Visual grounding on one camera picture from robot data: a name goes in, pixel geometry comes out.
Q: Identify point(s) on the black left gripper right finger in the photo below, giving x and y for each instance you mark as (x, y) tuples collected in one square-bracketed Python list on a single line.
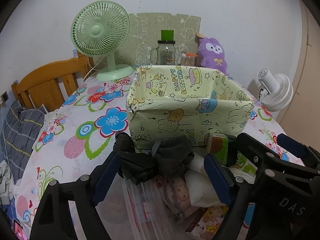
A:
[(233, 192)]

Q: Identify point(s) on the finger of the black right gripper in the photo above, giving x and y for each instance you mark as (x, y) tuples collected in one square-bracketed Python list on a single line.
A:
[(264, 158), (307, 154)]

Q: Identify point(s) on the white cloth bundle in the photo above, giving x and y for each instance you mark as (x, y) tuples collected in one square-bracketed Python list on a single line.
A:
[(201, 191)]

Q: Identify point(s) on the colourful cartoon tissue pack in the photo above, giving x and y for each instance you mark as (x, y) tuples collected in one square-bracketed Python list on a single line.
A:
[(207, 222)]

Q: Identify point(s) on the green tissue pack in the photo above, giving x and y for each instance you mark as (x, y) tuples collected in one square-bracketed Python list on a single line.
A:
[(223, 148)]

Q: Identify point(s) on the black plastic bag bundle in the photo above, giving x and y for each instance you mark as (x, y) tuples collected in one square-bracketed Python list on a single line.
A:
[(168, 157)]

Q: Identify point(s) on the pink cartoon packet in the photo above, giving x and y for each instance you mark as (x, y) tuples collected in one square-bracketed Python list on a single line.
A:
[(175, 195)]

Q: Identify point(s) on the white standing fan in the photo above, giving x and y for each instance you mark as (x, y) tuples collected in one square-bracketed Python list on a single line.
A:
[(277, 90)]

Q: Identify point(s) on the clear plastic zip bag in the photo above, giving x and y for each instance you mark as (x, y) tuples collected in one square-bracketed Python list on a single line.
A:
[(132, 211)]

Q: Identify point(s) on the floral bed sheet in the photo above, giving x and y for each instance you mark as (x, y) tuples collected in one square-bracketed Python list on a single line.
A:
[(69, 144)]

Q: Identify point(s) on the yellow cartoon fabric storage box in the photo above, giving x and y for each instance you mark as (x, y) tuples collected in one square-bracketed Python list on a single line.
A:
[(168, 101)]

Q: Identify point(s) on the grey plaid pillow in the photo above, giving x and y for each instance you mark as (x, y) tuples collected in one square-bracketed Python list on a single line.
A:
[(20, 128)]

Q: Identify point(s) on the purple plush toy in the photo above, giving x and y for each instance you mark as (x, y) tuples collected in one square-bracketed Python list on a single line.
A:
[(212, 54)]

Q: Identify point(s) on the small toothpick jar orange lid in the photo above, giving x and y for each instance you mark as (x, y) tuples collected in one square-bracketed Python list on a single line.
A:
[(188, 59)]

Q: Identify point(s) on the wooden bed headboard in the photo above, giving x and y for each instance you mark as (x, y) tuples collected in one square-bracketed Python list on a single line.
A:
[(45, 85)]

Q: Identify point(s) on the glass jar with green lid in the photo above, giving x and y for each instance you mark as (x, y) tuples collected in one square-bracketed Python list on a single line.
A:
[(165, 52)]

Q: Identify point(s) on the patterned cardboard sheet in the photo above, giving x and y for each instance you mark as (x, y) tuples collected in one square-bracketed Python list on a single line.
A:
[(145, 32)]

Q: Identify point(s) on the green desk fan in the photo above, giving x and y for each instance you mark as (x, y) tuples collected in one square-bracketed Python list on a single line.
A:
[(98, 30)]

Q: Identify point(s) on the wall power socket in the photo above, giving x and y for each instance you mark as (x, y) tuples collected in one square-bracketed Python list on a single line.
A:
[(4, 97)]

